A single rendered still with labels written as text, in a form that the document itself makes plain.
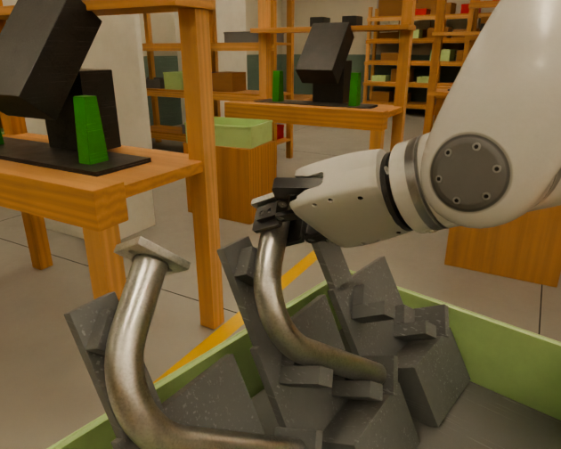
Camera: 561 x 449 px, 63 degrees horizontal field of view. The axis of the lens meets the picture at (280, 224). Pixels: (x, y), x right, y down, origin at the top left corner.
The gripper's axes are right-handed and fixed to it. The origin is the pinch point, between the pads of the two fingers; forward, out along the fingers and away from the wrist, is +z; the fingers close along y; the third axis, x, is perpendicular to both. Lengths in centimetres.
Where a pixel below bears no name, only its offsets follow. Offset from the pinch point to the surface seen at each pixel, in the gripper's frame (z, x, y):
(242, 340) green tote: 16.7, 8.6, -12.8
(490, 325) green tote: -8.8, -0.6, -38.5
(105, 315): 4.0, 15.3, 14.0
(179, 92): 423, -393, -170
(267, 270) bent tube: -0.4, 6.1, 0.9
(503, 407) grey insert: -8.3, 10.1, -43.8
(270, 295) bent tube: -0.5, 8.5, 0.0
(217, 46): 338, -412, -158
